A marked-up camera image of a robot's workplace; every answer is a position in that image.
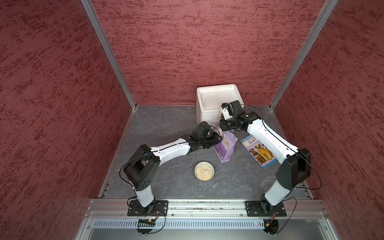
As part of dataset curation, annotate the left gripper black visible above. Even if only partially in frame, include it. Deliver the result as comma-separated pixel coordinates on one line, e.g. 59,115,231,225
199,131,223,148

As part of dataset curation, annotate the purple oats bag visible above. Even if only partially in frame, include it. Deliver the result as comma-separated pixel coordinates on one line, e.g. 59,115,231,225
214,126,238,163

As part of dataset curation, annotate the white patterned breakfast bowl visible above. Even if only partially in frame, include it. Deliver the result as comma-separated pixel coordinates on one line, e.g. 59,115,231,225
194,162,215,182

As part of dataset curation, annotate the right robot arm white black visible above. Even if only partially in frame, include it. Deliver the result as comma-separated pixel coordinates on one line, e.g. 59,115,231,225
220,101,312,215

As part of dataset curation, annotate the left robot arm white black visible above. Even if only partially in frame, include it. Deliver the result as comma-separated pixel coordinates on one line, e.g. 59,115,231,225
119,122,223,215

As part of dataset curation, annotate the white foam box stack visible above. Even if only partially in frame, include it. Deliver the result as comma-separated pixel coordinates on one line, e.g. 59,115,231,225
196,84,244,127

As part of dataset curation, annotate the dog picture book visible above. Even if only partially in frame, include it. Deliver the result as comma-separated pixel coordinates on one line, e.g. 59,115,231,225
240,135,277,169

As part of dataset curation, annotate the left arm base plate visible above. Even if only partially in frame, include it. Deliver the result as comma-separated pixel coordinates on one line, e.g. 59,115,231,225
127,200,169,217

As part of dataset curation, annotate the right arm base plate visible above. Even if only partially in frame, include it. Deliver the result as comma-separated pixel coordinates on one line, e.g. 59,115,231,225
245,201,287,218

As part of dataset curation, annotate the left base cable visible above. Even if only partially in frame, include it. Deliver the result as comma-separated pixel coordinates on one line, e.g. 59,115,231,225
135,206,169,235

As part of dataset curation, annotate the base cable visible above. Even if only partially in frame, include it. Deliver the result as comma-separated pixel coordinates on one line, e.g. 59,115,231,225
263,197,298,236
135,206,169,235

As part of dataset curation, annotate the right base cable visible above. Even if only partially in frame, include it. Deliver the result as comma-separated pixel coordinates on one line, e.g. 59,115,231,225
263,197,298,236

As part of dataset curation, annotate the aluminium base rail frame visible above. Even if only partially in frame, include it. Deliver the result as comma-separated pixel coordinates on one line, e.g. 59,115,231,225
76,197,338,240

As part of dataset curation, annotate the right corner aluminium post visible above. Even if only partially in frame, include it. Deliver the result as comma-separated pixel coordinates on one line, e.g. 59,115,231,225
269,0,339,112

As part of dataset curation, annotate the corner aluminium post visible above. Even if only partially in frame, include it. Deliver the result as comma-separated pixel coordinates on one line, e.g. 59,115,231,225
269,0,339,112
81,0,137,111

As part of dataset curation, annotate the left corner aluminium post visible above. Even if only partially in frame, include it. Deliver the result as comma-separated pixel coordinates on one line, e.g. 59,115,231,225
81,0,137,111

